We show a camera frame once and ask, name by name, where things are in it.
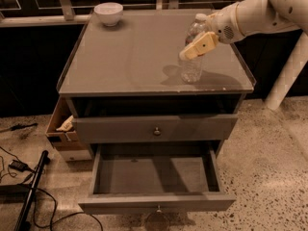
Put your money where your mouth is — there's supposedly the black floor cable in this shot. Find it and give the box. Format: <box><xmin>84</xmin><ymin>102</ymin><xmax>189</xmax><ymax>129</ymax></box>
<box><xmin>0</xmin><ymin>144</ymin><xmax>104</xmax><ymax>231</ymax></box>

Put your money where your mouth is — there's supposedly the white item in box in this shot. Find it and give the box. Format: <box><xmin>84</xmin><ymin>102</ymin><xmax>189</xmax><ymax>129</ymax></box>
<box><xmin>57</xmin><ymin>115</ymin><xmax>73</xmax><ymax>132</ymax></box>

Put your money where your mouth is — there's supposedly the grey drawer cabinet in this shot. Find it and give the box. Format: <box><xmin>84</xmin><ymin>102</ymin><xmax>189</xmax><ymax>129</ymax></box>
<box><xmin>58</xmin><ymin>10</ymin><xmax>255</xmax><ymax>152</ymax></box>

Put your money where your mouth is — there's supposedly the white ceramic bowl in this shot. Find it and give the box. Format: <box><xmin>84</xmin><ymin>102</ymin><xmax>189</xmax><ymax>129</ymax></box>
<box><xmin>94</xmin><ymin>2</ymin><xmax>123</xmax><ymax>26</ymax></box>

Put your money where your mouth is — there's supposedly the cardboard box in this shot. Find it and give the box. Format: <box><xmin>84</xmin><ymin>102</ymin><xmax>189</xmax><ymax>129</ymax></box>
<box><xmin>46</xmin><ymin>98</ymin><xmax>91</xmax><ymax>162</ymax></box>

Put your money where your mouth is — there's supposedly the grey upper drawer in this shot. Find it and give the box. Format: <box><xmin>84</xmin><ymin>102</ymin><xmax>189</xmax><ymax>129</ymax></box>
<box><xmin>72</xmin><ymin>115</ymin><xmax>238</xmax><ymax>143</ymax></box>

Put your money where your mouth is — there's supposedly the black pole on floor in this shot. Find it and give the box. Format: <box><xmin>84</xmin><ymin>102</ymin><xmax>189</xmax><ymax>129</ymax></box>
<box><xmin>14</xmin><ymin>150</ymin><xmax>49</xmax><ymax>231</ymax></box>

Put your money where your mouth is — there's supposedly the metal window railing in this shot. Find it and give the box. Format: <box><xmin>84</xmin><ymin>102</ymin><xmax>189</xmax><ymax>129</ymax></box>
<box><xmin>0</xmin><ymin>0</ymin><xmax>308</xmax><ymax>29</ymax></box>

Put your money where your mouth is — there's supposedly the black power adapter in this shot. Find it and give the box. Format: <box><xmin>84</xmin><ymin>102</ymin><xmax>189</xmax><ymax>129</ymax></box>
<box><xmin>9</xmin><ymin>160</ymin><xmax>28</xmax><ymax>172</ymax></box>

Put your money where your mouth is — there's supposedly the grey open middle drawer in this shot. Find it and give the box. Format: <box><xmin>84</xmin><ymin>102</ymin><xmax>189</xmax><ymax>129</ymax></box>
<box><xmin>79</xmin><ymin>141</ymin><xmax>236</xmax><ymax>215</ymax></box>

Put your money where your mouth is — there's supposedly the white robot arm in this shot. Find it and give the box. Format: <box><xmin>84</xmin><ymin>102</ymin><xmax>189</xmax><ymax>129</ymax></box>
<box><xmin>179</xmin><ymin>0</ymin><xmax>308</xmax><ymax>110</ymax></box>

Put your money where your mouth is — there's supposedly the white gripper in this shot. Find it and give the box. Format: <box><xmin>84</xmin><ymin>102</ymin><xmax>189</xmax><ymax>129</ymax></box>
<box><xmin>179</xmin><ymin>2</ymin><xmax>245</xmax><ymax>61</ymax></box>

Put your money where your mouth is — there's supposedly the clear plastic water bottle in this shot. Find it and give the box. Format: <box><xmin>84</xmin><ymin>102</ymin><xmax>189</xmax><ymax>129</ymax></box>
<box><xmin>180</xmin><ymin>13</ymin><xmax>208</xmax><ymax>84</ymax></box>

